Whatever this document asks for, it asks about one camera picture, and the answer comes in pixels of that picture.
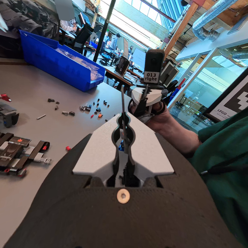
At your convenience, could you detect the person's right hand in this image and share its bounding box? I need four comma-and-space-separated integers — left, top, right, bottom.
129, 102, 184, 136

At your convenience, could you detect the wooden desk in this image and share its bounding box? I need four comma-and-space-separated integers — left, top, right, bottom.
105, 65, 141, 91

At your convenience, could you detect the dark printed box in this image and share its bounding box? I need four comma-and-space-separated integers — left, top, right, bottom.
115, 56, 130, 75

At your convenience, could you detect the silver air duct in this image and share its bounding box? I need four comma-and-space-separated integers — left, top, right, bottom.
192, 0, 239, 41

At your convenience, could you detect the partly built lego car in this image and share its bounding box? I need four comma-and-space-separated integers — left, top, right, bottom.
0, 93, 20, 128

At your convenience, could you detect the black office chair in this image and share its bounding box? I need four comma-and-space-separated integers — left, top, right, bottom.
72, 24, 94, 55

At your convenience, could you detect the black computer monitor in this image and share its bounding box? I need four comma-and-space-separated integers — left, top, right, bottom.
78, 12, 91, 26

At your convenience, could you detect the car printed lego box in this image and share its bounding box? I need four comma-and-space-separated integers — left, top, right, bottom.
0, 0, 61, 58

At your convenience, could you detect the framed black white sign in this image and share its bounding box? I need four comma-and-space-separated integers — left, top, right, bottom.
206, 74, 248, 123

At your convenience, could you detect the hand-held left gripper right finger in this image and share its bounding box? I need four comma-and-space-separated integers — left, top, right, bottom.
121, 112, 174, 187

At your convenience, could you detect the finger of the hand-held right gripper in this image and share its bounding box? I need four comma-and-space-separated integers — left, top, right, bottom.
130, 86, 146, 104
145, 89, 164, 107

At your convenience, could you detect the black grey lego module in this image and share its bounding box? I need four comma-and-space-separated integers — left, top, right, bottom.
0, 132, 52, 178

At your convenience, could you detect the black drawstring cord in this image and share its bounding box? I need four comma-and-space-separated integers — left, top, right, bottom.
200, 153, 248, 175

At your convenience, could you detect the white board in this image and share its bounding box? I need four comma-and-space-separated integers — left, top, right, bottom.
132, 48, 147, 67

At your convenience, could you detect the black pole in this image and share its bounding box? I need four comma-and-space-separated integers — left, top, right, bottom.
93, 0, 117, 63

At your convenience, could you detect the person's green shirt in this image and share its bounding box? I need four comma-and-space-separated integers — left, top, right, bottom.
188, 108, 248, 248

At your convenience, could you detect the blue plastic bin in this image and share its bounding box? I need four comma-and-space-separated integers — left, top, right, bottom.
19, 29, 106, 92

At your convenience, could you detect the grey computer monitor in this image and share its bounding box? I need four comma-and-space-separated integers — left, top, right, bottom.
159, 61, 180, 88

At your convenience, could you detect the grey black lego subassembly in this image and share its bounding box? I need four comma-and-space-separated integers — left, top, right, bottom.
119, 85, 132, 154

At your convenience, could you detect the wooden post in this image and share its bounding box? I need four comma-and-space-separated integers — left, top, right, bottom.
164, 0, 200, 61

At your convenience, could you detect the person's right forearm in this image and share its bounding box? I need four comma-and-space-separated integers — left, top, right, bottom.
165, 120, 203, 158

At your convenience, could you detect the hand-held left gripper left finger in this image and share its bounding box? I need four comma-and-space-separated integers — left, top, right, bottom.
73, 113, 124, 187

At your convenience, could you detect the pile of clear plastic bags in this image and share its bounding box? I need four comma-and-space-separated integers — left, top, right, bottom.
55, 47, 104, 81

